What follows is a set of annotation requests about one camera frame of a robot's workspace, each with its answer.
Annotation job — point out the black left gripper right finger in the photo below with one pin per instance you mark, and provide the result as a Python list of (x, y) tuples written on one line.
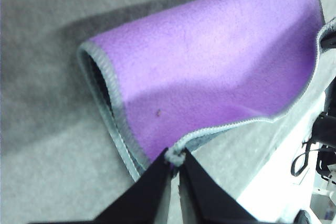
[(204, 197)]

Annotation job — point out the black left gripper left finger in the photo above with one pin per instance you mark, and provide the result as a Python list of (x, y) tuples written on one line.
[(141, 200)]

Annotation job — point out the purple towel with grey hem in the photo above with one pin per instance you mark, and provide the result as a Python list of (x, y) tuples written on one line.
[(210, 64)]

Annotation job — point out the dark grey round object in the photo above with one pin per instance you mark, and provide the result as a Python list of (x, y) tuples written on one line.
[(304, 217)]

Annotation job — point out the grey table cloth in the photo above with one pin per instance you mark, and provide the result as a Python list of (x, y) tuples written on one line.
[(39, 90)]

